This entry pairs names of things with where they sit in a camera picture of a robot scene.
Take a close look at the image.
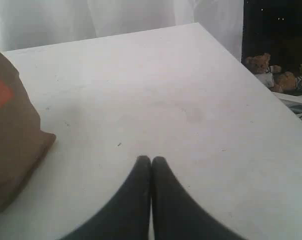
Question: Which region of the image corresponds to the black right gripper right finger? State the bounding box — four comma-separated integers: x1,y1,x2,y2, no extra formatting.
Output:
152,156,241,240

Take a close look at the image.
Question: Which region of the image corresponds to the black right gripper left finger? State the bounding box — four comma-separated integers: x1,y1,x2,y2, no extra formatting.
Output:
63,155,151,240

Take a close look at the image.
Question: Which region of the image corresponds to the brown pouch with orange label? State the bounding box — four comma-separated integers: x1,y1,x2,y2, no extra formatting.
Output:
0,53,56,212

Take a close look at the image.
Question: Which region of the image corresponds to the brown teddy bear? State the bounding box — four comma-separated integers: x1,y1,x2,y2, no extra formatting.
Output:
273,71,302,93
244,53,282,75

